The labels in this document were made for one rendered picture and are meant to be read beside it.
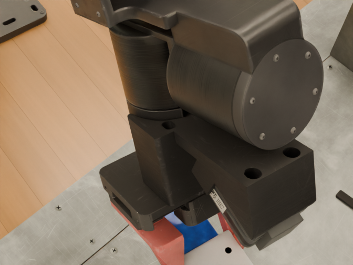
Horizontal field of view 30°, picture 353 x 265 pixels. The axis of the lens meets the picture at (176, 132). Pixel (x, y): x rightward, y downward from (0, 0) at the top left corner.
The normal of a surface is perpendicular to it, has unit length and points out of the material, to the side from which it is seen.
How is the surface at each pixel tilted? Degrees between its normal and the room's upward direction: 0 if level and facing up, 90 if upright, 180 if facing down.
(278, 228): 8
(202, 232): 1
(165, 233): 28
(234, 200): 89
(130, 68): 82
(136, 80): 79
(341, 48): 90
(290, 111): 62
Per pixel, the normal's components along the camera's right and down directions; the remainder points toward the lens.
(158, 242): -0.17, -0.82
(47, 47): 0.09, -0.54
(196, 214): 0.52, 0.40
